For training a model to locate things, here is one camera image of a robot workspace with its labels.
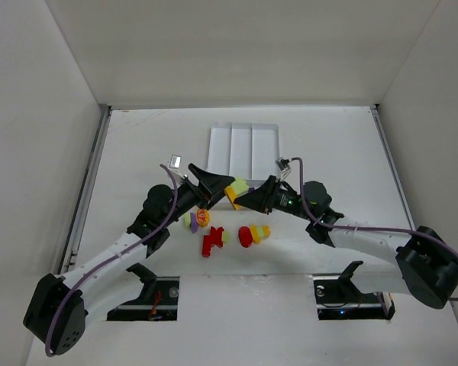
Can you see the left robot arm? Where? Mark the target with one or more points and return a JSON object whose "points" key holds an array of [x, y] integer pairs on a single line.
{"points": [[58, 311]]}

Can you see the right aluminium frame rail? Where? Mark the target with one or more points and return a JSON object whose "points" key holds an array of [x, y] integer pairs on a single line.
{"points": [[385, 144]]}

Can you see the aluminium frame rail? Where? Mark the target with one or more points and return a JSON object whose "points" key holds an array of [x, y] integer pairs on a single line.
{"points": [[385, 144], [73, 238]]}

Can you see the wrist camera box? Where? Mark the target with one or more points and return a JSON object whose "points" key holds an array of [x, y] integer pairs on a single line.
{"points": [[283, 166], [175, 162]]}

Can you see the white divided plastic tray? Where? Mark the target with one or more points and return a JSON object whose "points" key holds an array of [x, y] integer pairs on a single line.
{"points": [[247, 151]]}

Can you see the lavender half-round brick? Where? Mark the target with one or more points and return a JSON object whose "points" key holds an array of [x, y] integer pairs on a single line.
{"points": [[193, 223]]}

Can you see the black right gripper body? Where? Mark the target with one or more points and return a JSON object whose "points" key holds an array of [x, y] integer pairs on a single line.
{"points": [[269, 194]]}

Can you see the lime green brick by red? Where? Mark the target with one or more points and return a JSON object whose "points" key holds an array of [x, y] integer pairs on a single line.
{"points": [[225, 237]]}

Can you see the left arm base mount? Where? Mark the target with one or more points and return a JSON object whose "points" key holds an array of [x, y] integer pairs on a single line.
{"points": [[156, 301]]}

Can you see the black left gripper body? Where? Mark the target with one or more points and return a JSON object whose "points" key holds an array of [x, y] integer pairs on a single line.
{"points": [[202, 187]]}

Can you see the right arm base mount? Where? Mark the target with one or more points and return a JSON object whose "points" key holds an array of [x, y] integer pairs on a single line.
{"points": [[337, 298]]}

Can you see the yellow long brick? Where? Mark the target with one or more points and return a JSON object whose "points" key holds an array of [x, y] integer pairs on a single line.
{"points": [[231, 195]]}

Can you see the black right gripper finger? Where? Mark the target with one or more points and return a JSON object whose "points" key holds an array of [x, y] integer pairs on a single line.
{"points": [[266, 188], [256, 202]]}

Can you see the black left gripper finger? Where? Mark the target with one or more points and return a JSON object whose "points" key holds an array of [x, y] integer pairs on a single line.
{"points": [[212, 200], [210, 182]]}

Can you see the lime green square brick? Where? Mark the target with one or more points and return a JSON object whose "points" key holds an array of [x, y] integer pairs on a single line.
{"points": [[239, 186]]}

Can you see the yellow butterfly print brick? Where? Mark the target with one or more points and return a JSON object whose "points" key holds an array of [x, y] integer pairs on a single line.
{"points": [[202, 217]]}

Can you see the left aluminium frame rail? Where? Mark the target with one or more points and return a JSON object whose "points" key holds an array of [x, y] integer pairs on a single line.
{"points": [[73, 238]]}

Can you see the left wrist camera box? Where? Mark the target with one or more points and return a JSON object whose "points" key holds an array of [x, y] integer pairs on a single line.
{"points": [[175, 162]]}

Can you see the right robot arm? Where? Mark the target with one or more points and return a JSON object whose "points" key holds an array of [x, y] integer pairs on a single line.
{"points": [[416, 263]]}

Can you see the red butterfly-shaped brick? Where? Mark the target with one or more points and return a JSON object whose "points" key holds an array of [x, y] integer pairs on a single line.
{"points": [[213, 239]]}

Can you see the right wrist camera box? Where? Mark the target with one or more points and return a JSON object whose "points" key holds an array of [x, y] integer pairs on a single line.
{"points": [[283, 166]]}

